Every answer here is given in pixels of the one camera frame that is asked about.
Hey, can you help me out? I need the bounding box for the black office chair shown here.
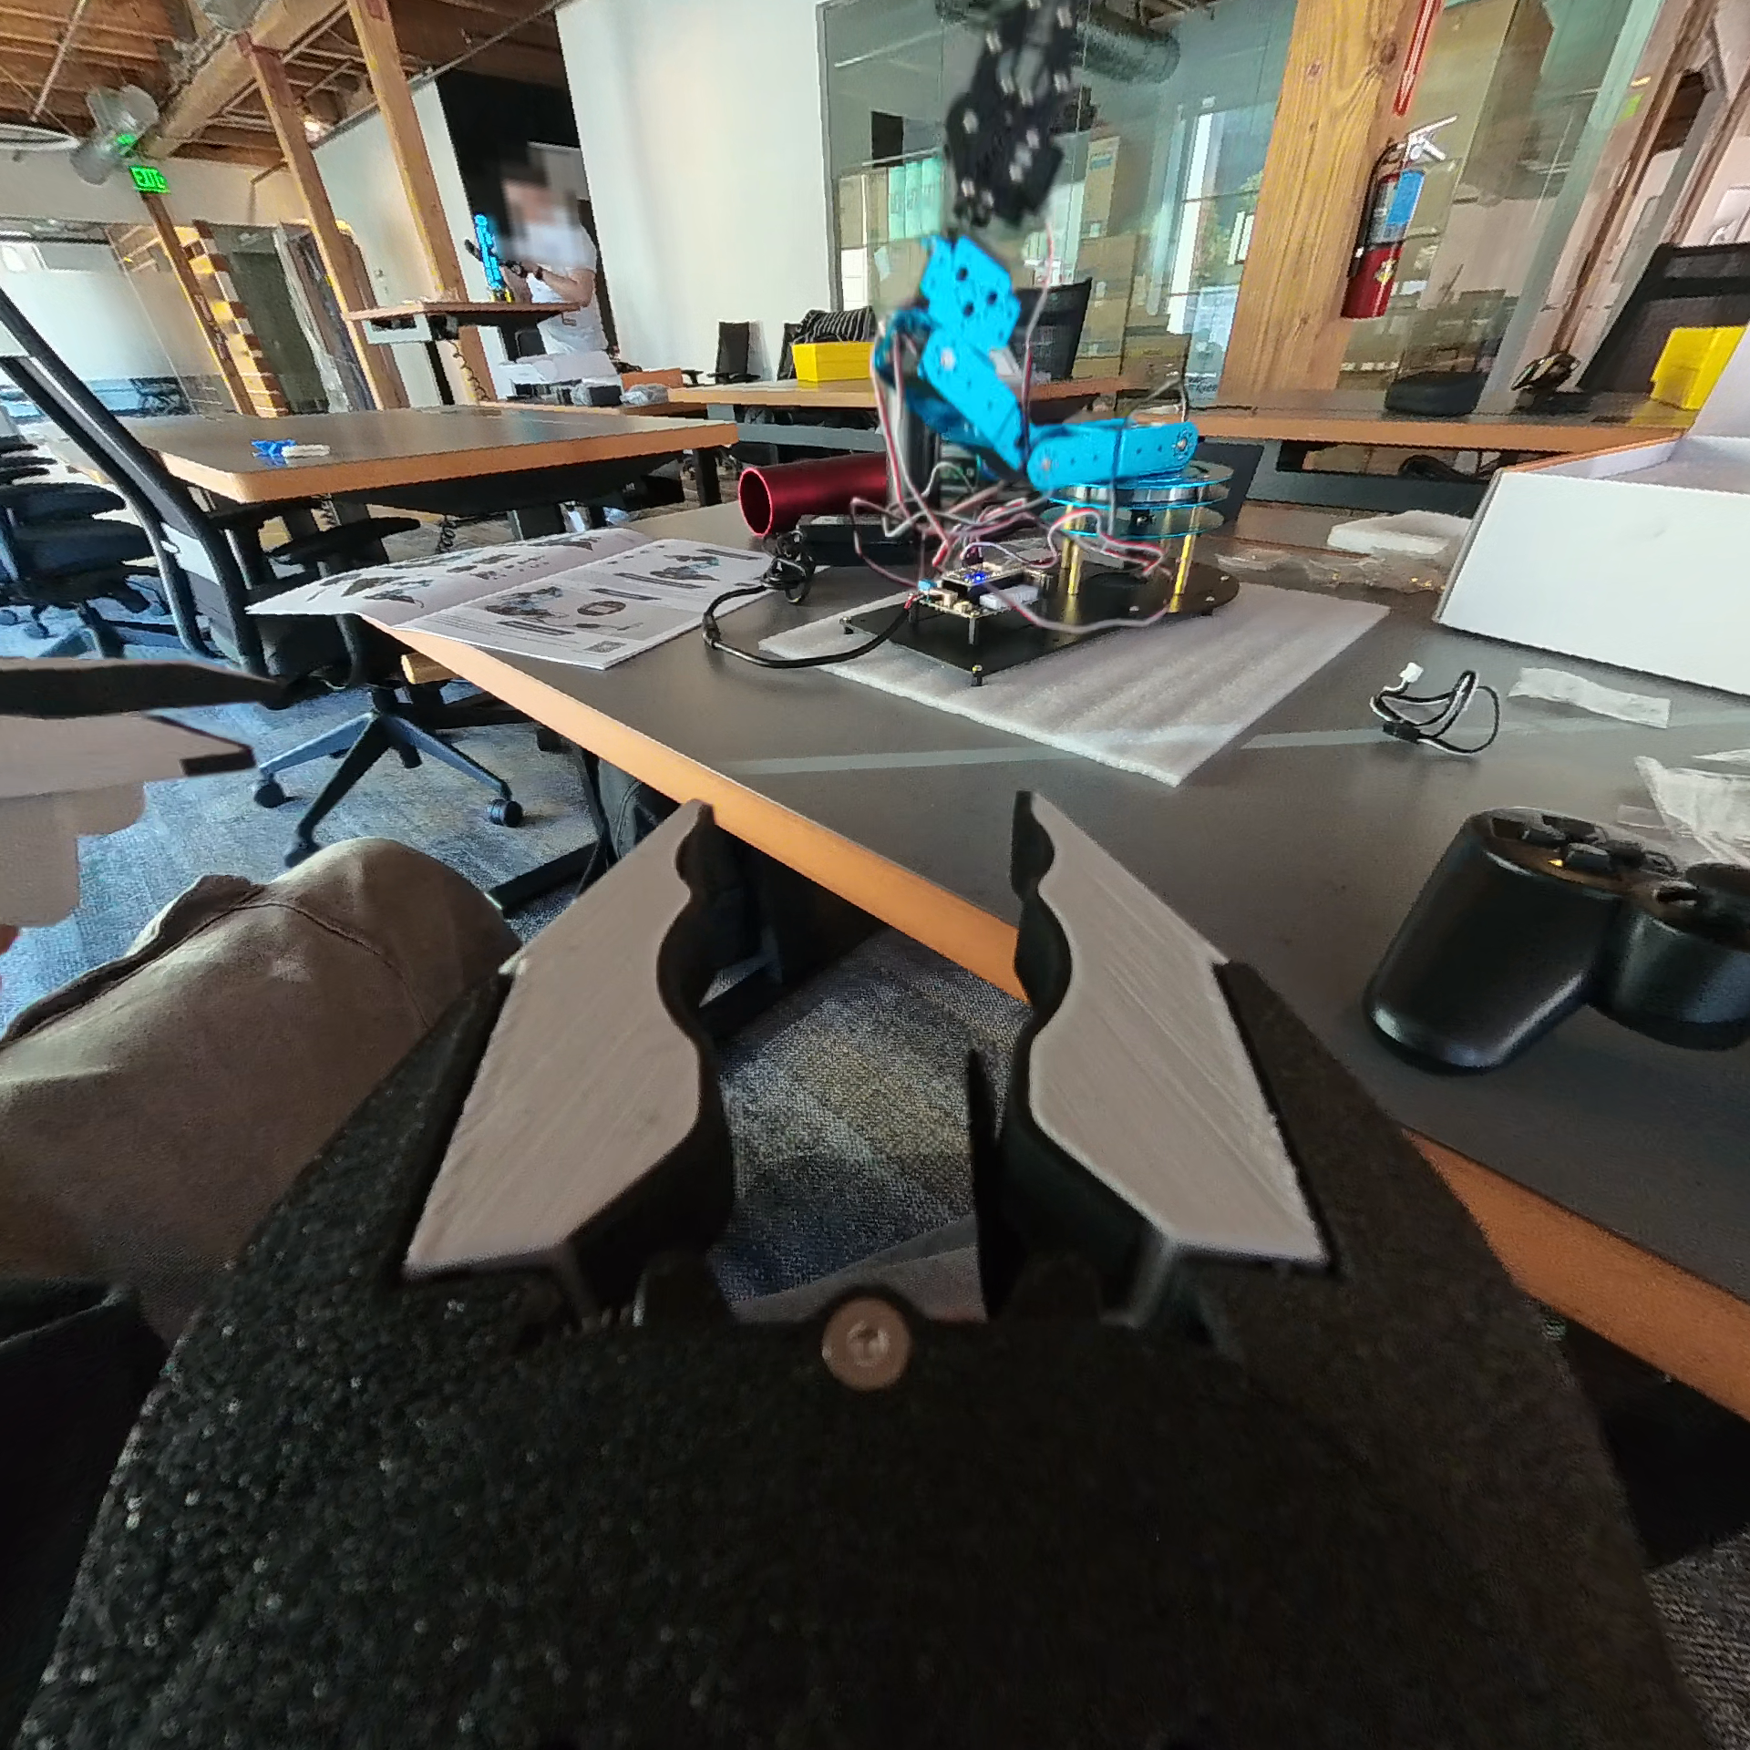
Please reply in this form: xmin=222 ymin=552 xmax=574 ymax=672
xmin=0 ymin=285 xmax=525 ymax=868
xmin=0 ymin=434 xmax=155 ymax=643

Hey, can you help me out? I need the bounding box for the clear zip bag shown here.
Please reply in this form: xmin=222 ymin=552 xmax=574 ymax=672
xmin=1632 ymin=749 xmax=1750 ymax=877

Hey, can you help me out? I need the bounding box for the black game controller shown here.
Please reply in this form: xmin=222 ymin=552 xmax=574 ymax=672
xmin=1363 ymin=806 xmax=1750 ymax=1077

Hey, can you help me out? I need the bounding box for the red fire extinguisher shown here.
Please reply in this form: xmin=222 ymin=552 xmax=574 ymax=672
xmin=1338 ymin=135 xmax=1412 ymax=323

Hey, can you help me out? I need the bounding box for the white foam sheet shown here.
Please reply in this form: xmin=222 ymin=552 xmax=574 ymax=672
xmin=756 ymin=580 xmax=1397 ymax=789

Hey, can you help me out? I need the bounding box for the small clear plastic bag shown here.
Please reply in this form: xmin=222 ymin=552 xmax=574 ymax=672
xmin=1511 ymin=667 xmax=1671 ymax=728

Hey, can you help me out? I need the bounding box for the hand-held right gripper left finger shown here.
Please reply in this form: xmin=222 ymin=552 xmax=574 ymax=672
xmin=403 ymin=797 xmax=736 ymax=1321

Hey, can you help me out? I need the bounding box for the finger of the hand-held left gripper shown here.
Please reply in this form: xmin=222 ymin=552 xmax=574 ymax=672
xmin=0 ymin=709 xmax=260 ymax=935
xmin=0 ymin=664 xmax=300 ymax=716

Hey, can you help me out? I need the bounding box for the person's black top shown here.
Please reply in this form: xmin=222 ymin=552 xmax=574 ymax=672
xmin=0 ymin=1276 xmax=168 ymax=1750

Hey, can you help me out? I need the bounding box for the wooden pillar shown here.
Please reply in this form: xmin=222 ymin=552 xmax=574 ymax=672
xmin=1217 ymin=0 xmax=1435 ymax=401

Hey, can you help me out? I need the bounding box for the wooden office desk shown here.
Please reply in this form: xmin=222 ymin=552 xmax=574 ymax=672
xmin=131 ymin=401 xmax=741 ymax=552
xmin=658 ymin=373 xmax=1700 ymax=469

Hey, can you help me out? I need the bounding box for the white cardboard box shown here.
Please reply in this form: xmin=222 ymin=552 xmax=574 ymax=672
xmin=1432 ymin=434 xmax=1750 ymax=700

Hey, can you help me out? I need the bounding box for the small black wire harness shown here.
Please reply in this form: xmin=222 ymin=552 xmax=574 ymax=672
xmin=1371 ymin=667 xmax=1504 ymax=754

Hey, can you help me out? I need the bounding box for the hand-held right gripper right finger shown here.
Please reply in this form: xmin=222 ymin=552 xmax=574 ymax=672
xmin=980 ymin=795 xmax=1333 ymax=1329

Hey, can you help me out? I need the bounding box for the black cable with ferrite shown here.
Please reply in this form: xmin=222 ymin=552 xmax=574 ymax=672
xmin=701 ymin=537 xmax=878 ymax=672

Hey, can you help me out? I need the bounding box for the printed instruction manual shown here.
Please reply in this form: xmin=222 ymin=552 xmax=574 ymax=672
xmin=246 ymin=525 xmax=773 ymax=672

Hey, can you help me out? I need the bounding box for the red metal tube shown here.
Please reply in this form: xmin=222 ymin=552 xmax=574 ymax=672
xmin=736 ymin=456 xmax=902 ymax=544

